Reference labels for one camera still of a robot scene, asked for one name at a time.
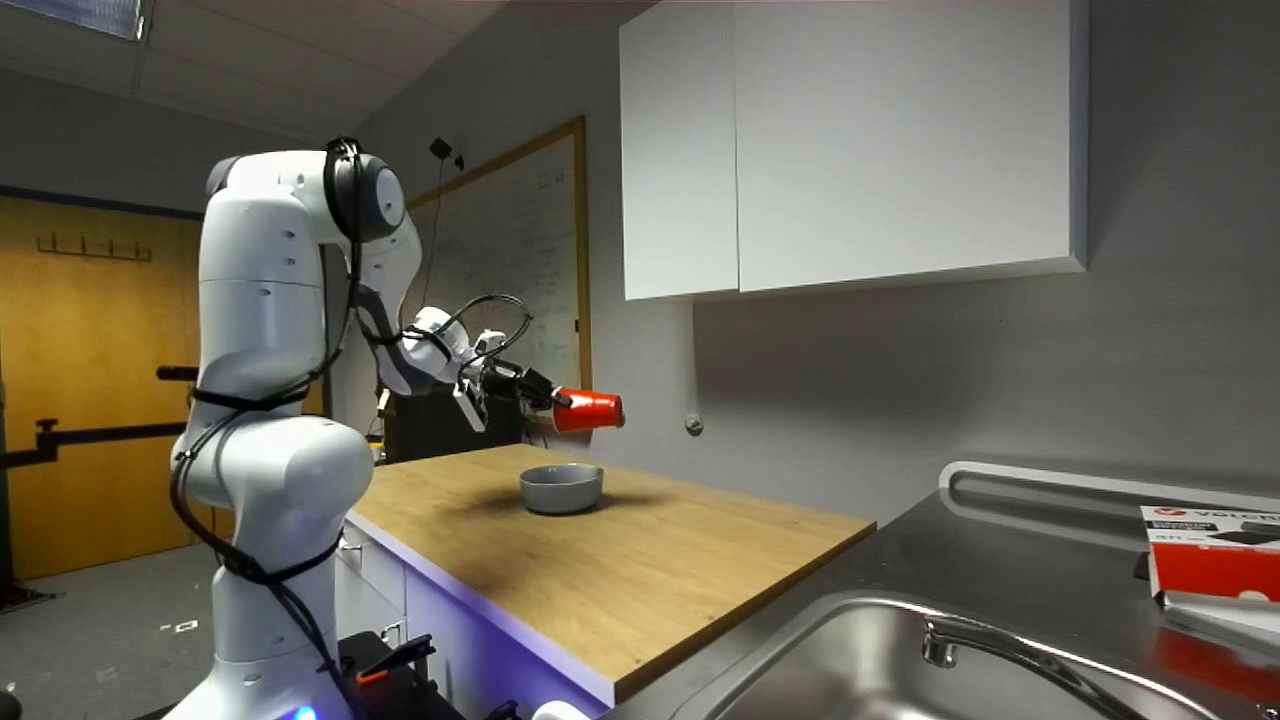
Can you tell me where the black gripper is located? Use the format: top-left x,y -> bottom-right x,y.
480,364 -> 559,438

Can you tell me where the red plastic cup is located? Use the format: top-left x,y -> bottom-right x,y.
552,388 -> 623,438

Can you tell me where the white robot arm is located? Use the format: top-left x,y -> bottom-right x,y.
162,141 -> 555,720

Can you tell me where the grey bowl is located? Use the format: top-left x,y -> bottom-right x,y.
521,463 -> 603,517

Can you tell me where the black device with red parts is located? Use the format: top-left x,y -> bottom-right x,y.
340,632 -> 465,720

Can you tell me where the steel kitchen sink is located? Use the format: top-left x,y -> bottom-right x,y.
670,593 -> 1218,720

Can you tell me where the yellow wooden door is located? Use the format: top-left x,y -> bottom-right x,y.
0,196 -> 198,582

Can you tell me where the chrome faucet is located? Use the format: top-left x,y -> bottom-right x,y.
918,620 -> 1145,720

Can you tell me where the red and white box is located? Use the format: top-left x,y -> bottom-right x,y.
1139,505 -> 1280,646

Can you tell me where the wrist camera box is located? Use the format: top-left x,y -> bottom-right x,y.
452,383 -> 486,434

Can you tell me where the whiteboard with wooden frame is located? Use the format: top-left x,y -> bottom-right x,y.
412,120 -> 591,388

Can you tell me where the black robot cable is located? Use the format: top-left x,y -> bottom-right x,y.
162,138 -> 535,720

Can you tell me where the white wall cabinet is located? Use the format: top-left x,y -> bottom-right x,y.
618,0 -> 1088,299

